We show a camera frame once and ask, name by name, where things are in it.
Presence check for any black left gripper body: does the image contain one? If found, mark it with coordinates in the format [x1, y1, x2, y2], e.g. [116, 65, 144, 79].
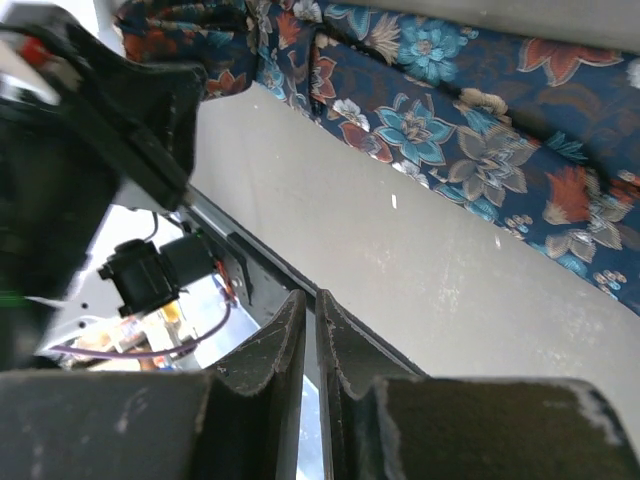
[1, 2, 207, 370]

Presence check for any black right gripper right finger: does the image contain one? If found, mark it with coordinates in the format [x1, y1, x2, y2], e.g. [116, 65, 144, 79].
[315, 289, 425, 479]

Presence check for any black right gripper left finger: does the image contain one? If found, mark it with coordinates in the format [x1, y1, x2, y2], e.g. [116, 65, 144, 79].
[192, 290, 306, 479]

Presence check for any navy floral long tie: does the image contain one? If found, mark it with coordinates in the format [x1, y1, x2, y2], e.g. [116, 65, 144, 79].
[115, 1, 639, 311]

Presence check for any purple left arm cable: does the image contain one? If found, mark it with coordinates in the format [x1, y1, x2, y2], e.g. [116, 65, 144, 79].
[52, 294, 236, 361]

